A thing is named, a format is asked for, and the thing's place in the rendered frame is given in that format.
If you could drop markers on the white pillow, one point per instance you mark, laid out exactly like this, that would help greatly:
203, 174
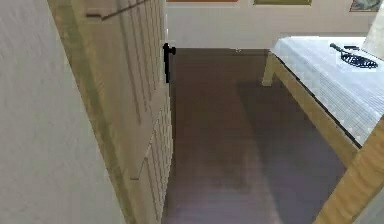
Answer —
376, 36

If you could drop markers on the small black flat object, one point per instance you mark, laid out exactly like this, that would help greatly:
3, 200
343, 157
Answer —
351, 47

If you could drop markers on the wooden bed with white cover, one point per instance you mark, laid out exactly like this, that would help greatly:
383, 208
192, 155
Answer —
343, 90

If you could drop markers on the black tennis racket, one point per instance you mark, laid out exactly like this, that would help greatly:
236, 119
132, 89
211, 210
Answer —
356, 59

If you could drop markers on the beige panelled room door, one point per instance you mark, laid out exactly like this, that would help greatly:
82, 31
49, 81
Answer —
133, 83

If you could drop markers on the green framed wall picture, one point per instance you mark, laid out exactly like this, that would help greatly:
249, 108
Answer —
282, 1

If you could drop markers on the grey framed wall picture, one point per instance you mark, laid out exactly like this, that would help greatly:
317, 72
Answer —
365, 4

